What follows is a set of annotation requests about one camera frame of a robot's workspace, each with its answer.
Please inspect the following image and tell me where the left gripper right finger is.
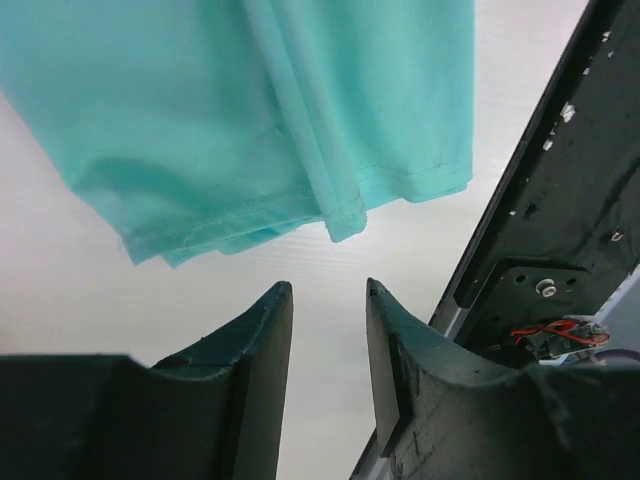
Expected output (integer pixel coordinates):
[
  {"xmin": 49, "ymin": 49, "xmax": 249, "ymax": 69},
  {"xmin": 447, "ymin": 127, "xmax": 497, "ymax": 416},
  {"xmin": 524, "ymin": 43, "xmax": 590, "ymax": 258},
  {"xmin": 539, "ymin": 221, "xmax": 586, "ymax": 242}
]
[{"xmin": 353, "ymin": 279, "xmax": 639, "ymax": 479}]

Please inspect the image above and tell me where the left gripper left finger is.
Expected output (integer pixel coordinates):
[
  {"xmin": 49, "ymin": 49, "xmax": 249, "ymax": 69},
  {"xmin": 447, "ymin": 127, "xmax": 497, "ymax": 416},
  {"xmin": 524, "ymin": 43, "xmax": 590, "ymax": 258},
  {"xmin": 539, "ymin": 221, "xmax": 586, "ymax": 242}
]
[{"xmin": 1, "ymin": 281, "xmax": 293, "ymax": 479}]

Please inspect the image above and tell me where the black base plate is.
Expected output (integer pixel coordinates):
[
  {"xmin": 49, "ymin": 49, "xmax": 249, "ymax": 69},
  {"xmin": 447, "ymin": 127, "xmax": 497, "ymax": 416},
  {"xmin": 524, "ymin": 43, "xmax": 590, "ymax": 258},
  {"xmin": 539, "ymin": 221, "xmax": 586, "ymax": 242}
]
[{"xmin": 430, "ymin": 1, "xmax": 639, "ymax": 365}]

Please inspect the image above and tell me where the teal t-shirt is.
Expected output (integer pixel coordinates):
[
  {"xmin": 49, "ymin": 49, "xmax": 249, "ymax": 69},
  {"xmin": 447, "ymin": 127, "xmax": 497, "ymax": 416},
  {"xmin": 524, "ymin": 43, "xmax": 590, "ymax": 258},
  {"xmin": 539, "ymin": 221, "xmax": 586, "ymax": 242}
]
[{"xmin": 1, "ymin": 1, "xmax": 475, "ymax": 266}]

